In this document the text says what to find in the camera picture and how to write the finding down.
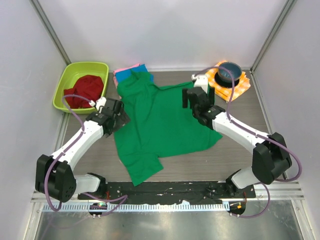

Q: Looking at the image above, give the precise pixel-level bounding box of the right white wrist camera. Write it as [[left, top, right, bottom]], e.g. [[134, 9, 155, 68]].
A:
[[191, 74, 209, 94]]

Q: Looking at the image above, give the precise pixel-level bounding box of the dark blue ceramic bowl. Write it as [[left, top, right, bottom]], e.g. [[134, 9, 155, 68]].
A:
[[217, 61, 242, 81]]

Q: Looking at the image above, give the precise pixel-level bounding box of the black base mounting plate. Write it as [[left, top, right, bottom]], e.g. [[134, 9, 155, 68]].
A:
[[91, 181, 256, 205]]

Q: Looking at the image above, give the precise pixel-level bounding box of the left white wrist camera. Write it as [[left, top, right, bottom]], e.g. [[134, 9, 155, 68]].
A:
[[88, 97, 107, 112]]

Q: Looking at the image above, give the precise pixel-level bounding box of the blue t shirt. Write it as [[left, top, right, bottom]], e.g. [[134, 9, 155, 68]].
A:
[[115, 64, 148, 83]]

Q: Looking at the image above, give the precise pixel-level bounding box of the green t shirt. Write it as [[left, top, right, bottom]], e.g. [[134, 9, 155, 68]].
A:
[[114, 70, 222, 186]]

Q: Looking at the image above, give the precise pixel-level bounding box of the perforated metal rail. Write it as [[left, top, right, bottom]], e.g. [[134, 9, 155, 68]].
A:
[[42, 201, 230, 212]]

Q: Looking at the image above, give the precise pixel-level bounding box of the orange checkered cloth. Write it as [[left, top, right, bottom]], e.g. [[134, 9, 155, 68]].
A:
[[204, 60, 251, 103]]

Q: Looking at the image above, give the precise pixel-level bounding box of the black saucer plate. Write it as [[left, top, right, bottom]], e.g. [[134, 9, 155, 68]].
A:
[[214, 70, 242, 88]]

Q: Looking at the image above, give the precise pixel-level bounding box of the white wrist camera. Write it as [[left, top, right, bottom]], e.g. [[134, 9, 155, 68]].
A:
[[88, 97, 107, 112], [191, 74, 209, 94]]

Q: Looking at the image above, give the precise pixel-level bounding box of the lime green plastic basin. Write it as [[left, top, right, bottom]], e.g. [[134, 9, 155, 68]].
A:
[[53, 61, 109, 115]]

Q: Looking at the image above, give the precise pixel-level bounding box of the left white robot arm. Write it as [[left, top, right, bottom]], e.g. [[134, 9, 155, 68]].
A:
[[35, 97, 130, 203]]

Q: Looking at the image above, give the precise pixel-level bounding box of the red t shirt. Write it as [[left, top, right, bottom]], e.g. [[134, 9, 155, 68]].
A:
[[63, 75, 104, 109]]

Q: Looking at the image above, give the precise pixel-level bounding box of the pink t shirt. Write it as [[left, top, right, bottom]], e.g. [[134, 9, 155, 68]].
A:
[[113, 63, 140, 89]]

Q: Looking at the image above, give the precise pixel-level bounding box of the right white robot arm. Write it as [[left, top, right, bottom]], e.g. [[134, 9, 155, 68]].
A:
[[182, 86, 292, 198]]

